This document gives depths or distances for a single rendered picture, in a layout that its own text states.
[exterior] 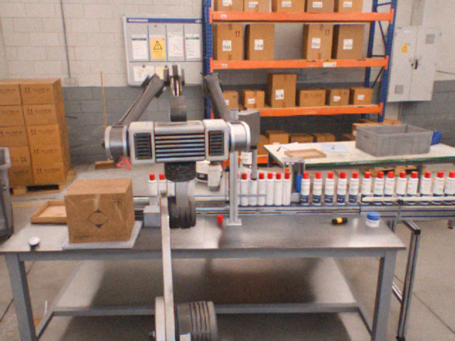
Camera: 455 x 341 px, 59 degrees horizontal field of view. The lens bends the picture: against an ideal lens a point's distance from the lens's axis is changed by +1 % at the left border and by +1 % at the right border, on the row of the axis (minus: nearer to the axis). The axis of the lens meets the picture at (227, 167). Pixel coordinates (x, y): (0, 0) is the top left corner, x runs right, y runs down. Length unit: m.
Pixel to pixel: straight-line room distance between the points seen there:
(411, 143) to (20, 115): 4.37
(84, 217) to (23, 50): 4.97
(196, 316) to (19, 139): 4.39
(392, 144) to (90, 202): 2.92
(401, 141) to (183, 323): 3.19
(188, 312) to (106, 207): 0.88
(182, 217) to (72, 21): 5.33
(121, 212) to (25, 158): 3.54
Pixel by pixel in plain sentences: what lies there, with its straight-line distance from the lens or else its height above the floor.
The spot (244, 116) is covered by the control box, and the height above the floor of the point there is 1.46.
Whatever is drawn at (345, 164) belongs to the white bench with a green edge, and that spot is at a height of 0.77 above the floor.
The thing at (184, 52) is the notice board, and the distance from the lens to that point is 6.53.
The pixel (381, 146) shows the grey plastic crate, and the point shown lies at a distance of 4.09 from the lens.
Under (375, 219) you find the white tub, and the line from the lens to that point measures 2.45.
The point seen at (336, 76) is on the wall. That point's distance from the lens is 7.31.
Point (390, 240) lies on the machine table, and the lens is 2.35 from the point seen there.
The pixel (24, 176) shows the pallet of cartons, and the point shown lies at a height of 0.26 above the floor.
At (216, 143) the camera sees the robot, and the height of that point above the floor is 1.45.
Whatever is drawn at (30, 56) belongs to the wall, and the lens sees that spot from 6.90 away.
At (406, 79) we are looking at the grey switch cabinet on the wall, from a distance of 7.49.
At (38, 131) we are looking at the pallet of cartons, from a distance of 5.47.
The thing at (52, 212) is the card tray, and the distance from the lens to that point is 2.75.
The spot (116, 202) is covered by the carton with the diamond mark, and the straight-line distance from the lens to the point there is 2.12.
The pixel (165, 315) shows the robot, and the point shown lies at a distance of 1.42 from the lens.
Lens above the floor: 1.83
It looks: 17 degrees down
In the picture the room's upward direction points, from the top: straight up
